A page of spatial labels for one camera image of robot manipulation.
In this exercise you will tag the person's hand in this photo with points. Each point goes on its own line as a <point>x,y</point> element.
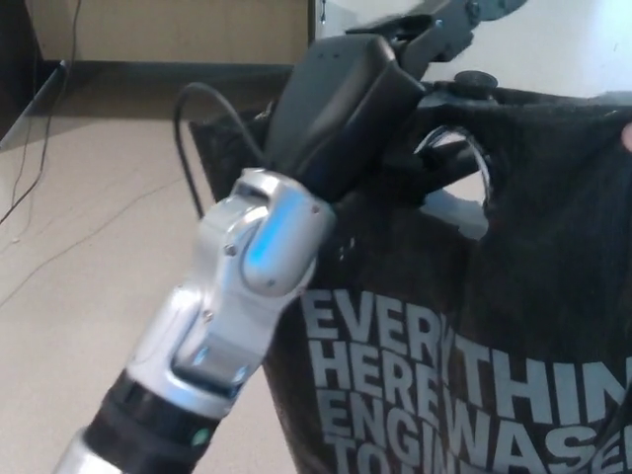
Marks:
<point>627,137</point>

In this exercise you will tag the black plastic bag grey print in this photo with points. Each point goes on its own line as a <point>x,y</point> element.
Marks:
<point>543,222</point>

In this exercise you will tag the robot left black hand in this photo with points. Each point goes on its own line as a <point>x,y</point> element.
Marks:
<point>336,108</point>

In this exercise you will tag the robot left silver arm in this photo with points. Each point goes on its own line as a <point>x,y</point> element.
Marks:
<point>266,237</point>

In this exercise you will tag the black round floor disc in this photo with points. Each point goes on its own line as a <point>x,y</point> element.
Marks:
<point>476,79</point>

